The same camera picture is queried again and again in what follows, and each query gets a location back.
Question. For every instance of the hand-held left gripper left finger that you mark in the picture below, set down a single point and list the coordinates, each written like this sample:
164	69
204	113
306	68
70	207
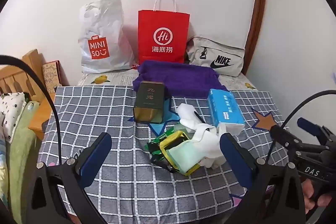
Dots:
94	158

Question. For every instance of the yellow edged pouch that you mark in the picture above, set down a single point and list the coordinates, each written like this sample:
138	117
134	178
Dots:
170	141

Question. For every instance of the white paper towel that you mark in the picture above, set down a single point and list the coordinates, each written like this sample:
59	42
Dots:
210	145

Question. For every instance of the purple towel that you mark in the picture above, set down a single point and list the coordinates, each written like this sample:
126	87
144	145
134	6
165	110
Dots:
183	77

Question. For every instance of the person's right hand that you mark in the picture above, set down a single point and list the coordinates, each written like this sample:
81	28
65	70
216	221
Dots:
309	195

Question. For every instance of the white foam pouch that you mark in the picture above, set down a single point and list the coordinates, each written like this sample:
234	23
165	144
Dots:
187	113

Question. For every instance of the wooden door frame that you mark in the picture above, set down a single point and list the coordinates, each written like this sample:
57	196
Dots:
258	3

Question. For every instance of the patterned box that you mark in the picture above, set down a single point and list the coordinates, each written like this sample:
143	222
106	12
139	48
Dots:
51	77

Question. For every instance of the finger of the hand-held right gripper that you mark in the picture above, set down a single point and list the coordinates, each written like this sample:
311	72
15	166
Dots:
282	134
305	123

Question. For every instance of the green blanket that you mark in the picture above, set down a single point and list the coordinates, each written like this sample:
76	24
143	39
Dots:
21	161

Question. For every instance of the wooden headboard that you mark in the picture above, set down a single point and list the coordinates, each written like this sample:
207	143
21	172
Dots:
31	64

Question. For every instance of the white plastic shopping bag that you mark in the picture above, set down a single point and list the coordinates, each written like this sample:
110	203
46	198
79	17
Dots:
105	29

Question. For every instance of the red paper bag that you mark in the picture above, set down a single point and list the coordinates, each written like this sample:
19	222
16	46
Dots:
162	37

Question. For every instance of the dark green tin box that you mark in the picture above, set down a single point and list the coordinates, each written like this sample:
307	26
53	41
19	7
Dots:
149	100

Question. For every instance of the floral print pillow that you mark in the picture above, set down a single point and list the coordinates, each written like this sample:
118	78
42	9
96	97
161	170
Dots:
11	111

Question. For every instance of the green snack packet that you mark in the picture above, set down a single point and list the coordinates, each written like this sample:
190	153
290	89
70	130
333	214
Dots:
157	144

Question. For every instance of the light green cloth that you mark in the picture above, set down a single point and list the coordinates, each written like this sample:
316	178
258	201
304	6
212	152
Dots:
183	158

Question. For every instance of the blue tissue pack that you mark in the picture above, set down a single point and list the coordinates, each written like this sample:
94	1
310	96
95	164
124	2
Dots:
223	106

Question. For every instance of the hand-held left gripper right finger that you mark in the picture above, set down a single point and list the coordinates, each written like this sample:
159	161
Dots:
233	158

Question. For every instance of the grey checked blanket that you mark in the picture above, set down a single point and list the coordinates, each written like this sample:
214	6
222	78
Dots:
105	108

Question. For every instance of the beige waist bag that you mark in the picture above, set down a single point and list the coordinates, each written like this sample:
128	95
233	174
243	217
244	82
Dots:
220	53

